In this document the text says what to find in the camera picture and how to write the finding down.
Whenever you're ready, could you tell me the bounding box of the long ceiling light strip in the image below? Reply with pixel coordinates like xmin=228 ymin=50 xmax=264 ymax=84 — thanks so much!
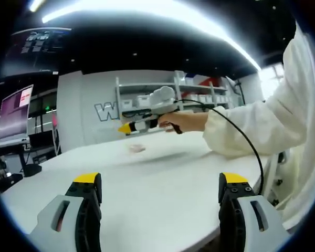
xmin=41 ymin=0 xmax=263 ymax=70

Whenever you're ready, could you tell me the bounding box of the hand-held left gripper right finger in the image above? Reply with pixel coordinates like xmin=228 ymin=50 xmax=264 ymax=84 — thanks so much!
xmin=218 ymin=172 xmax=290 ymax=252

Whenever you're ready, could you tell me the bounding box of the clear resealable bag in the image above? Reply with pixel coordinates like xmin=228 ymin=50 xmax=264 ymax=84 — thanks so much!
xmin=128 ymin=143 xmax=147 ymax=153

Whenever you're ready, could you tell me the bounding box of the black monitor stand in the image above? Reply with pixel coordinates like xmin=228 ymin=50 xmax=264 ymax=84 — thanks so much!
xmin=17 ymin=139 xmax=43 ymax=177

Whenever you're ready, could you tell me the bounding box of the computer monitor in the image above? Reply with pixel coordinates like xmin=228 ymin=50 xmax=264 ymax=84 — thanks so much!
xmin=0 ymin=84 xmax=35 ymax=140

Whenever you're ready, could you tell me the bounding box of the grey metal shelf rack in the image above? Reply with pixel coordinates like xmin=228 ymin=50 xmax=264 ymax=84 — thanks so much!
xmin=115 ymin=70 xmax=244 ymax=123

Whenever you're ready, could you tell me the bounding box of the bright window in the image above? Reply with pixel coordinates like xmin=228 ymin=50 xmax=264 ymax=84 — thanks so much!
xmin=261 ymin=64 xmax=288 ymax=102

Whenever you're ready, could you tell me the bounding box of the dark hanging poster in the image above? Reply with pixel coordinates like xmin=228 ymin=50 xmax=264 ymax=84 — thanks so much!
xmin=4 ymin=27 xmax=72 ymax=76

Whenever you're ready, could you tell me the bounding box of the row of white storage boxes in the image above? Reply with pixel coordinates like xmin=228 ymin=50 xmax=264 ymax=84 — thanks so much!
xmin=120 ymin=94 xmax=234 ymax=111

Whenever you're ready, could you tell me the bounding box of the black device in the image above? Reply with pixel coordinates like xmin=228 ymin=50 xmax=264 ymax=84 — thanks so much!
xmin=0 ymin=172 xmax=24 ymax=194

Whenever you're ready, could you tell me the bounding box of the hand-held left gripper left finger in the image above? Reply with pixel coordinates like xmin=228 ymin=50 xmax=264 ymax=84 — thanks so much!
xmin=28 ymin=172 xmax=103 ymax=252

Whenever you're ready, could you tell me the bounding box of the ceiling tube light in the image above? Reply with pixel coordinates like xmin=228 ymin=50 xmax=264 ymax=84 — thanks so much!
xmin=28 ymin=0 xmax=46 ymax=13

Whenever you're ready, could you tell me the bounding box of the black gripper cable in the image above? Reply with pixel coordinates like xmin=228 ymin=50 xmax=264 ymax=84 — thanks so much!
xmin=173 ymin=99 xmax=265 ymax=196

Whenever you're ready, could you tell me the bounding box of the person's right hand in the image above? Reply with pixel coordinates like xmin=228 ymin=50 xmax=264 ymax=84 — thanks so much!
xmin=157 ymin=110 xmax=209 ymax=134

